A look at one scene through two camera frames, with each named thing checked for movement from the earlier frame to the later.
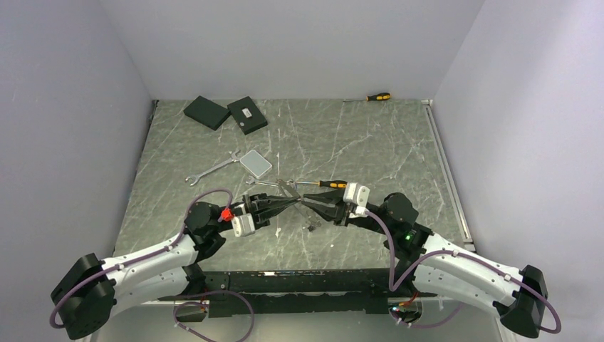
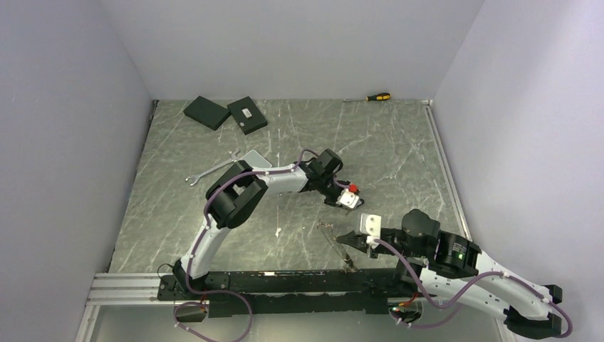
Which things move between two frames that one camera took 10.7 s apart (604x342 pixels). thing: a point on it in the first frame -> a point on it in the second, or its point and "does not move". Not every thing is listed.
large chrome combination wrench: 233,158 does not move
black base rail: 291,292 does not move
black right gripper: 338,213 -> 353,239
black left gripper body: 251,206 -> 330,189
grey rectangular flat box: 255,164 does not move
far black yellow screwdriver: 382,96 does not move
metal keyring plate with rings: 309,220 -> 327,229
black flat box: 207,112 does not move
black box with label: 247,115 does not move
